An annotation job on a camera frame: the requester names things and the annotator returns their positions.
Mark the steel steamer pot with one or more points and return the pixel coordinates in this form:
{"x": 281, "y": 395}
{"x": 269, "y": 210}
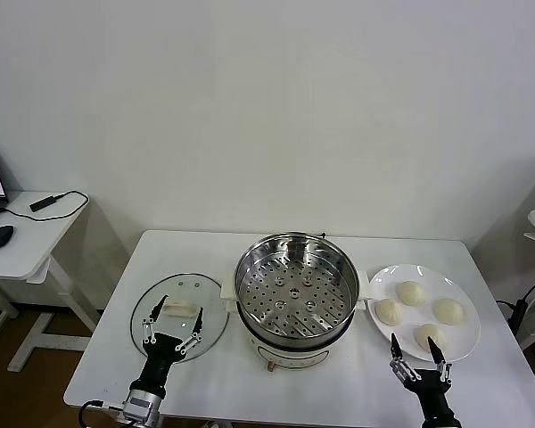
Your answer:
{"x": 294, "y": 354}

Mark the white steamed baozi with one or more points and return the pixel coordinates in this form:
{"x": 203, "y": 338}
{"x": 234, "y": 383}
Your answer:
{"x": 389, "y": 311}
{"x": 423, "y": 334}
{"x": 449, "y": 310}
{"x": 410, "y": 293}

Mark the white side desk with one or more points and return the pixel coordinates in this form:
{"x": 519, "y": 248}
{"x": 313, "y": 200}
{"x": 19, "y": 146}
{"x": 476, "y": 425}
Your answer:
{"x": 35, "y": 241}

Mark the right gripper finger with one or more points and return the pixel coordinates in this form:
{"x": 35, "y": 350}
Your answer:
{"x": 437, "y": 352}
{"x": 396, "y": 348}

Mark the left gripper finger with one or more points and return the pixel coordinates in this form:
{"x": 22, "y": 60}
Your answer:
{"x": 158, "y": 307}
{"x": 199, "y": 321}

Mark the black rectangular adapter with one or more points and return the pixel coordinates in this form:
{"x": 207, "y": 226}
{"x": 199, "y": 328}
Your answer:
{"x": 42, "y": 203}

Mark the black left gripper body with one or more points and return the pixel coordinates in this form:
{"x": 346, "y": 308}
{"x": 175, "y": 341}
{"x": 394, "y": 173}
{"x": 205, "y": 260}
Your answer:
{"x": 158, "y": 356}

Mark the stainless steel steamer basket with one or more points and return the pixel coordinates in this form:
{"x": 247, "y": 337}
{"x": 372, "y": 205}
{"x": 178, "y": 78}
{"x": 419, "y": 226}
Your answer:
{"x": 339, "y": 267}

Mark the white round plate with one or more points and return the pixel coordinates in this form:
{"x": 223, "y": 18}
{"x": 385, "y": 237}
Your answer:
{"x": 428, "y": 276}

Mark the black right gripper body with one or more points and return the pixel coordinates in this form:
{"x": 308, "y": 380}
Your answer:
{"x": 432, "y": 392}

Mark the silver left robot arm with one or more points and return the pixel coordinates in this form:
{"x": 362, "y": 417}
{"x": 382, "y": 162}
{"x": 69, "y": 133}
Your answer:
{"x": 142, "y": 405}

